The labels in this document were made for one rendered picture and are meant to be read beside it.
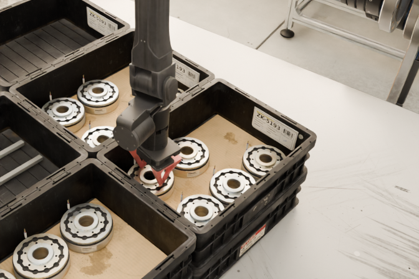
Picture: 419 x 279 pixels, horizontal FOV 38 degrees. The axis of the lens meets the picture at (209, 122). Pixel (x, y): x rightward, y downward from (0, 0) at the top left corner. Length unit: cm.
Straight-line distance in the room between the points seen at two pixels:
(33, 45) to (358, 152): 95
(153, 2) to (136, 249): 49
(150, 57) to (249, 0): 266
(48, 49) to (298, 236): 85
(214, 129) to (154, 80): 41
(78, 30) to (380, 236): 101
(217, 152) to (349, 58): 202
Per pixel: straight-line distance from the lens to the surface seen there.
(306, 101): 184
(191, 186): 135
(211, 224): 115
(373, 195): 161
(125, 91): 159
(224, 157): 142
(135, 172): 133
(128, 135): 113
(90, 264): 122
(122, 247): 124
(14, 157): 144
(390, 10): 148
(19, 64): 171
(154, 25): 107
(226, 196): 130
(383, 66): 337
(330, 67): 326
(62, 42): 178
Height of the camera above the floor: 182
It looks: 41 degrees down
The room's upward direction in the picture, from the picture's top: 6 degrees clockwise
